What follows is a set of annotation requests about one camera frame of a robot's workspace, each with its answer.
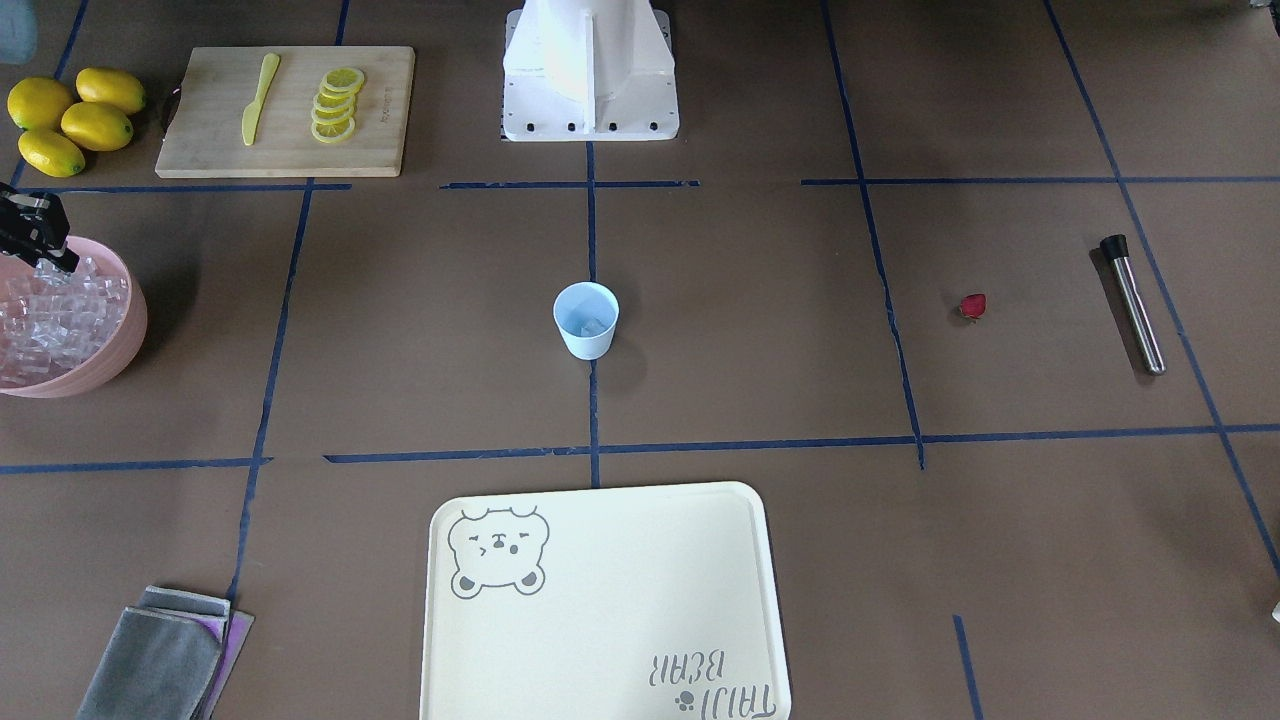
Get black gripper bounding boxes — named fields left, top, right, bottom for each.
left=1, top=190, right=81, bottom=274

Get clear ice cube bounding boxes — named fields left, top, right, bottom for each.
left=576, top=316, right=609, bottom=338

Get pile of clear ice cubes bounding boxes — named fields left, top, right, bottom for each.
left=1, top=258, right=132, bottom=389

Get light blue cup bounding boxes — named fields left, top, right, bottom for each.
left=552, top=282, right=620, bottom=361

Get pink bowl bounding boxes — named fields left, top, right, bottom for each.
left=3, top=234, right=148, bottom=398

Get yellow plastic knife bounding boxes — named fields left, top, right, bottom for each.
left=239, top=53, right=282, bottom=147

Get wooden cutting board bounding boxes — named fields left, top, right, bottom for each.
left=155, top=46, right=416, bottom=179

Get lemon slices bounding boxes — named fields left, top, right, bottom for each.
left=310, top=67, right=366, bottom=143

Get grey folded cloth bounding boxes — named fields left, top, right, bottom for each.
left=76, top=585, right=255, bottom=719

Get cream bear tray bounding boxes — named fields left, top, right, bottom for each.
left=419, top=480, right=794, bottom=719

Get red strawberry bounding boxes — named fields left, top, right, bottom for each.
left=957, top=293, right=987, bottom=322

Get steel muddler with black tip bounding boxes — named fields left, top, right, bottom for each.
left=1100, top=234, right=1167, bottom=375

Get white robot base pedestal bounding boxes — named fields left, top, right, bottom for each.
left=500, top=1, right=681, bottom=142

